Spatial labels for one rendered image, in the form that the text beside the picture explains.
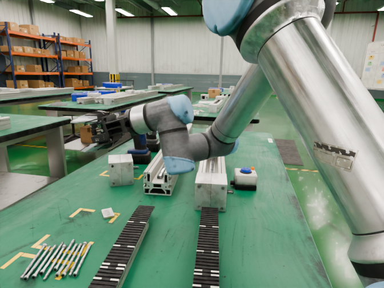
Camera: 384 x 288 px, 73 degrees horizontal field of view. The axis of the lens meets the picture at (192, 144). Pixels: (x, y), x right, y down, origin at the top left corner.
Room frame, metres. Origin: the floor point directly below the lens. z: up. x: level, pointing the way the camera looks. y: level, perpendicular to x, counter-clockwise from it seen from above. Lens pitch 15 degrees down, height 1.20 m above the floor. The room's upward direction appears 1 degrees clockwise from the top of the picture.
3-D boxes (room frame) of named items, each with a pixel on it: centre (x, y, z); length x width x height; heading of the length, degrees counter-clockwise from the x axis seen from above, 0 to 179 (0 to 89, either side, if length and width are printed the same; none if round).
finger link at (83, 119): (0.72, 0.31, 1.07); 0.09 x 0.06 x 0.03; 76
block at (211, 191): (0.78, -0.08, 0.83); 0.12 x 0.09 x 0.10; 85
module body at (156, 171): (1.25, 0.08, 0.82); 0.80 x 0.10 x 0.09; 175
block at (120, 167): (0.97, 0.27, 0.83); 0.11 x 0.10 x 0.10; 107
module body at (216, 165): (1.23, -0.10, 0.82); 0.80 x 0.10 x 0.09; 175
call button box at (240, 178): (0.94, -0.20, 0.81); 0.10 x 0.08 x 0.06; 85
